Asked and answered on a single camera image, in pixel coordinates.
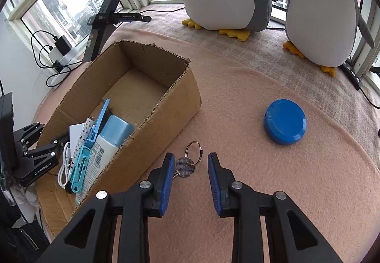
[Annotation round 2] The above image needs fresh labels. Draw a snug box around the white usb wall charger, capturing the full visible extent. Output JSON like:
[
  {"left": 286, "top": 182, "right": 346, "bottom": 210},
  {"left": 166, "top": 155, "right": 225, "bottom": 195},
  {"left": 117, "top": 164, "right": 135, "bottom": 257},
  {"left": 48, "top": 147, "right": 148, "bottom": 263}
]
[{"left": 69, "top": 123, "right": 84, "bottom": 147}]

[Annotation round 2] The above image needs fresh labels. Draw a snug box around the white usb cable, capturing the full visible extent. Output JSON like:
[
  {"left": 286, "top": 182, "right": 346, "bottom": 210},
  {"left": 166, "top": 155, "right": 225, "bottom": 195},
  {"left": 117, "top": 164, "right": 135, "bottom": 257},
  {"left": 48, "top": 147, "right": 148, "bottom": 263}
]
[{"left": 57, "top": 141, "right": 74, "bottom": 189}]

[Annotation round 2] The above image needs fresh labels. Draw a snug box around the teal clothespin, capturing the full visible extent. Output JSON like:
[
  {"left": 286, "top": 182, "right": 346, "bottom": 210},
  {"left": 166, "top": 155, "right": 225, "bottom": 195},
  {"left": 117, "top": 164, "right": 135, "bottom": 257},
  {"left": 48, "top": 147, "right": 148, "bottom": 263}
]
[{"left": 70, "top": 134, "right": 96, "bottom": 193}]

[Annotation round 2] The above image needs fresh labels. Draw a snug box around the blue phone stand plate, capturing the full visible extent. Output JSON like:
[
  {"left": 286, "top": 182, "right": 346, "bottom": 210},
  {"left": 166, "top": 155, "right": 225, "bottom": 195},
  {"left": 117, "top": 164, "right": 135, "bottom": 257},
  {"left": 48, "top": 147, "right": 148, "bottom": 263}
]
[{"left": 86, "top": 99, "right": 110, "bottom": 148}]

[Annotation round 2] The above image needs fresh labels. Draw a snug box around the patterned white power bank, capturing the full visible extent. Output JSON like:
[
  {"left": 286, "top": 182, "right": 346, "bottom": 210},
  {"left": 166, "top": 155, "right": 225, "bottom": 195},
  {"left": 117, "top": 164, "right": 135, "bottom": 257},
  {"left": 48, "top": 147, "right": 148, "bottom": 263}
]
[{"left": 73, "top": 117, "right": 95, "bottom": 158}]

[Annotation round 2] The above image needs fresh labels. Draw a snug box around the white lotion bottle blue cap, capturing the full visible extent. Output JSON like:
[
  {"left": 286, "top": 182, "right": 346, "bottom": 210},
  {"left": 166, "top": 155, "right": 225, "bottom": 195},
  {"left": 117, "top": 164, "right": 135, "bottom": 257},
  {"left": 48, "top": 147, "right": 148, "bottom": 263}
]
[{"left": 75, "top": 115, "right": 134, "bottom": 206}]

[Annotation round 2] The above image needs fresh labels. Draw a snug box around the blue round tin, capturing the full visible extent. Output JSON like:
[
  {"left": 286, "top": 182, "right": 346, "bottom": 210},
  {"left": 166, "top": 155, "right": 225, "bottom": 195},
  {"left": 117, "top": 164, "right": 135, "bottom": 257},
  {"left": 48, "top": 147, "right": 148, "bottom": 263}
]
[{"left": 263, "top": 99, "right": 307, "bottom": 146}]

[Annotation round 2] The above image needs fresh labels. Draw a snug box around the cardboard box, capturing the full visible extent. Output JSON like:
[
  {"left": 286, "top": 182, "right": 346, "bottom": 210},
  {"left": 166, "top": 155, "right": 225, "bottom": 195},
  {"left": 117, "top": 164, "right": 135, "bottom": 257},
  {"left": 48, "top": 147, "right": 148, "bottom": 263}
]
[{"left": 35, "top": 39, "right": 202, "bottom": 237}]

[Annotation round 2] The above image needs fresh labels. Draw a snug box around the key with ring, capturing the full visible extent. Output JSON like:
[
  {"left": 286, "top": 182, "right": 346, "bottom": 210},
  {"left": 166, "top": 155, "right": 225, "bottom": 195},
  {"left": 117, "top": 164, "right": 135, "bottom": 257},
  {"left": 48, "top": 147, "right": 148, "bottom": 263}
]
[{"left": 173, "top": 141, "right": 204, "bottom": 178}]

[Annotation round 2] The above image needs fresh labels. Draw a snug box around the black cylinder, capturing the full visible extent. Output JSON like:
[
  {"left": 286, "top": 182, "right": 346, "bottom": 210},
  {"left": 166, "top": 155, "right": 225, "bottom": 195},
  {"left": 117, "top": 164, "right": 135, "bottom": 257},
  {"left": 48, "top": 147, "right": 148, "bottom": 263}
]
[{"left": 64, "top": 181, "right": 73, "bottom": 194}]

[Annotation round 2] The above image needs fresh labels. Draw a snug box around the white power strip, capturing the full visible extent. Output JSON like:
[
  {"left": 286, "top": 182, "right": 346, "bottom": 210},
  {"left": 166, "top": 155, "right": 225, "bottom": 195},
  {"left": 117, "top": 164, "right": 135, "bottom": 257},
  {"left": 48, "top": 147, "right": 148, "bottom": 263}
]
[{"left": 46, "top": 47, "right": 82, "bottom": 89}]

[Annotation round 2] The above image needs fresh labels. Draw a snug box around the black power adapter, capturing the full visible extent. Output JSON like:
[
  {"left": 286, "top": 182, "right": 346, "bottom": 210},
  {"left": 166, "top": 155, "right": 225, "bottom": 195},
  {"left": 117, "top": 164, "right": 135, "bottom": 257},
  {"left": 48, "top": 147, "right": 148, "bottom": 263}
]
[{"left": 55, "top": 36, "right": 72, "bottom": 56}]

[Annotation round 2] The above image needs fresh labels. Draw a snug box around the pink table blanket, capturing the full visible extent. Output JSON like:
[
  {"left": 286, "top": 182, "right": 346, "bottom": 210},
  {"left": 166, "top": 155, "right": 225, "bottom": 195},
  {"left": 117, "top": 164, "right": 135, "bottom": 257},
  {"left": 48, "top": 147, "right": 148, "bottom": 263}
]
[{"left": 41, "top": 31, "right": 379, "bottom": 262}]

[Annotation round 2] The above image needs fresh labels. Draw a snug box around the black handheld gripper on stand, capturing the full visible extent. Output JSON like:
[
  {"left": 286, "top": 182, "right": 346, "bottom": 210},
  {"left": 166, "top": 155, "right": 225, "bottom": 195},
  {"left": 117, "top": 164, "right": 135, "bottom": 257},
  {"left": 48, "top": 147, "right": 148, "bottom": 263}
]
[{"left": 82, "top": 0, "right": 151, "bottom": 63}]

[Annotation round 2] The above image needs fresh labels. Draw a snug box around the checkered beige cloth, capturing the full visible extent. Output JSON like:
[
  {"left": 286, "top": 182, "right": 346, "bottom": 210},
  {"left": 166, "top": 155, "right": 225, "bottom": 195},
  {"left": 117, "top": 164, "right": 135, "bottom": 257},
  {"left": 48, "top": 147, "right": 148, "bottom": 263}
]
[{"left": 113, "top": 4, "right": 379, "bottom": 164}]

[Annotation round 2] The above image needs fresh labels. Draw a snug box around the small plush penguin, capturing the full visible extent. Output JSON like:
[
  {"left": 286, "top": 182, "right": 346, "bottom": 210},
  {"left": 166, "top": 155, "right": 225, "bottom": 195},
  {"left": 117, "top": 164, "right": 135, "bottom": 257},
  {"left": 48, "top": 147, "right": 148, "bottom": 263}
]
[{"left": 272, "top": 0, "right": 375, "bottom": 77}]

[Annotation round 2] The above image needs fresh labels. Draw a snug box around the black camera screen box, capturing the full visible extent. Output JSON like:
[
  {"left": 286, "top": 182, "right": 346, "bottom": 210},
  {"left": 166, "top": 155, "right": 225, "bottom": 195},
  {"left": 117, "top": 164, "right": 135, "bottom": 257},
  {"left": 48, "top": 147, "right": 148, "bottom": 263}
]
[{"left": 0, "top": 92, "right": 18, "bottom": 175}]

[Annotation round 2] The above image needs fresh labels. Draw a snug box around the black inline cable remote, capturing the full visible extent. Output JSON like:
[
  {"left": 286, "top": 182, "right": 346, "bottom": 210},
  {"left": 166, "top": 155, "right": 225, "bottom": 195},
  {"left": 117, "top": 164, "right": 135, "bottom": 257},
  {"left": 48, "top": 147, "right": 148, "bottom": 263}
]
[{"left": 339, "top": 61, "right": 362, "bottom": 90}]

